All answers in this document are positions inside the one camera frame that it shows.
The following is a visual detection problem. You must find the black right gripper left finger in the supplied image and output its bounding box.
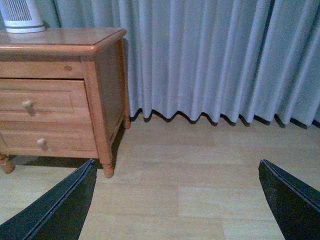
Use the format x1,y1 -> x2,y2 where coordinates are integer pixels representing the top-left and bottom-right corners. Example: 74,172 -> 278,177
0,159 -> 97,240

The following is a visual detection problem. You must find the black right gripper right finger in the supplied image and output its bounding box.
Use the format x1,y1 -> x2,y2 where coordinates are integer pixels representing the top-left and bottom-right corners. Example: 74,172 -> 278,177
258,159 -> 320,240

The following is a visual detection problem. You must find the drawer round knob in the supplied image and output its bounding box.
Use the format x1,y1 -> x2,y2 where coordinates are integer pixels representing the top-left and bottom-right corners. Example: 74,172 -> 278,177
36,138 -> 46,148
22,100 -> 33,110

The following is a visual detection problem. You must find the wooden nightstand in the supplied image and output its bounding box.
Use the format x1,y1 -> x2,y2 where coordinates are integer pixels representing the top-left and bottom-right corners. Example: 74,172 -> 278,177
0,28 -> 130,178

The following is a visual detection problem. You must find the grey curtain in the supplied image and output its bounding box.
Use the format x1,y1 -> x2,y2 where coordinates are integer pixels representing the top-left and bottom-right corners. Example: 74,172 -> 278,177
37,0 -> 320,126

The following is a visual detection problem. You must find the white air purifier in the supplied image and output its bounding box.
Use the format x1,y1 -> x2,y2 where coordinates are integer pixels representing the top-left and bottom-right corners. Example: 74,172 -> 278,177
0,0 -> 46,34

